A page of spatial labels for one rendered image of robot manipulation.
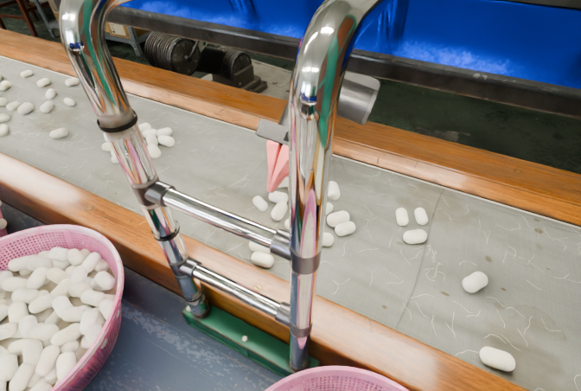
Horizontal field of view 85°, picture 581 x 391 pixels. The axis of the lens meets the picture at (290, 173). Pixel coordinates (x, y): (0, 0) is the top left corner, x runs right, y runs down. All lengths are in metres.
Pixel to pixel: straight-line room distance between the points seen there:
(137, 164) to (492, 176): 0.58
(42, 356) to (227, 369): 0.22
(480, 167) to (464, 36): 0.44
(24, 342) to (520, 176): 0.79
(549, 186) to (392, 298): 0.36
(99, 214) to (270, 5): 0.43
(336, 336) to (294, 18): 0.34
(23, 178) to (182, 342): 0.41
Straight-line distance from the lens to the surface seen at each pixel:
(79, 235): 0.59
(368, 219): 0.55
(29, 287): 0.59
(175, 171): 0.66
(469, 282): 0.51
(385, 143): 0.67
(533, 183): 0.70
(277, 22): 0.30
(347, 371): 0.41
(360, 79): 0.52
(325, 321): 0.43
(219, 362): 0.51
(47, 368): 0.52
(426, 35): 0.27
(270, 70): 1.60
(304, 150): 0.15
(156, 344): 0.55
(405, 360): 0.43
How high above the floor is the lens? 1.16
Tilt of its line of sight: 43 degrees down
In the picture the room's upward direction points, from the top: straight up
